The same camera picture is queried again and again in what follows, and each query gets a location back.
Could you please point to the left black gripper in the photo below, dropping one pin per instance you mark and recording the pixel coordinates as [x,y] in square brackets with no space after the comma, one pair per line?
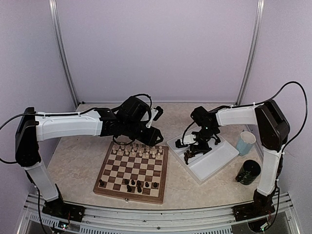
[150,139]

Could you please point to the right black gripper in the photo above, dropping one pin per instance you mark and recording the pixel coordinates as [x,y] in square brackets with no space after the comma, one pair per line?
[199,149]

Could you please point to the white plastic tray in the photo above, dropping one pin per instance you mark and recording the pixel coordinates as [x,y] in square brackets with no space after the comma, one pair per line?
[204,166]

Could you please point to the wooden chess board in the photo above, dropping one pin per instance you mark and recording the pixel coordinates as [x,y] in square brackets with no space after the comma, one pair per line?
[135,161]

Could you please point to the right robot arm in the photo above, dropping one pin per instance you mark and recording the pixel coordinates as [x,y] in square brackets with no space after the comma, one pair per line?
[273,132]

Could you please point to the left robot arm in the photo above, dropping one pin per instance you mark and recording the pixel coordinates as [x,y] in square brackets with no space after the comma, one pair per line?
[35,127]

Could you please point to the black chess piece in tray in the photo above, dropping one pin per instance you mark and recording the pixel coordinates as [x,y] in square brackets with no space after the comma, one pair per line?
[217,141]

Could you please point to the light blue mug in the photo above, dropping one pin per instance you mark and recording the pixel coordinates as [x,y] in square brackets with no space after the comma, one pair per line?
[245,142]

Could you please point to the dark green mug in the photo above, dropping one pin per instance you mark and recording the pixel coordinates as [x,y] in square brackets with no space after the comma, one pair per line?
[249,171]

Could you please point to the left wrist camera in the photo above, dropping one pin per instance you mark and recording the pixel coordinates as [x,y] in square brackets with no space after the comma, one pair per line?
[156,114]

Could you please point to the front aluminium rail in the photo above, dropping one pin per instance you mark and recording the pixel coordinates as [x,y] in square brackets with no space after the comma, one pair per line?
[212,220]

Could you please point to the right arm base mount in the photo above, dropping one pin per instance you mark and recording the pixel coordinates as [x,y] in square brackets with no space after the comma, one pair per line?
[249,211]

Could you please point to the right aluminium frame post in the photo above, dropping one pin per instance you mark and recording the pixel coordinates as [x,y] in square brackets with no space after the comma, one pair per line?
[252,50]

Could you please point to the aluminium frame post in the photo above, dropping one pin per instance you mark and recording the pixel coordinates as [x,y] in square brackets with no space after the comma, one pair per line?
[57,28]
[252,50]

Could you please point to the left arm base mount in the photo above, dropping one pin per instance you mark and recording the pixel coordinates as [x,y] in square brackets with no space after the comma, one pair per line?
[66,211]

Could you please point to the left aluminium frame post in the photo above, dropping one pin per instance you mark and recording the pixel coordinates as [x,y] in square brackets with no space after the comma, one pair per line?
[57,28]

